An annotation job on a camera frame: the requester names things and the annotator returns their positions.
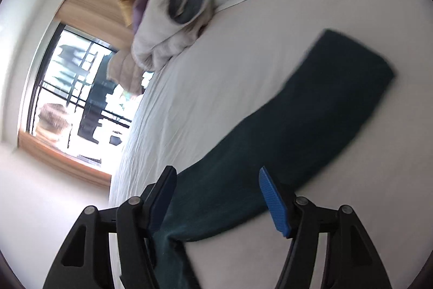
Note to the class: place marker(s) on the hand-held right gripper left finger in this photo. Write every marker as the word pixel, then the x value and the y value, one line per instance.
pixel 161 204

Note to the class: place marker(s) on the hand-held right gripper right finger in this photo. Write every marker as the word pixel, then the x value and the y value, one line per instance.
pixel 275 204

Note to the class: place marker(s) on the dark green knit garment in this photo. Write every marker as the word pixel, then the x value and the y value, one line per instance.
pixel 304 113

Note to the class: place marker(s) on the dark hanging garment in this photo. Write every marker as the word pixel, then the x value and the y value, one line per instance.
pixel 91 116

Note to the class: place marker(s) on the white bed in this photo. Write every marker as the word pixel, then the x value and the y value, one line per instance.
pixel 220 89

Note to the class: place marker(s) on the beige puffer jacket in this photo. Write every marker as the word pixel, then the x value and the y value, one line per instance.
pixel 130 72

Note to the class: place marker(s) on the black framed window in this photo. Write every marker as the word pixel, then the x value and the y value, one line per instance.
pixel 67 72

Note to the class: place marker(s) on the grey and blue folded quilt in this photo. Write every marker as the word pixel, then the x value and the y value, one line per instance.
pixel 162 31

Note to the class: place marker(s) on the purple cloth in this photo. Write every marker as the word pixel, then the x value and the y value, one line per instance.
pixel 142 9

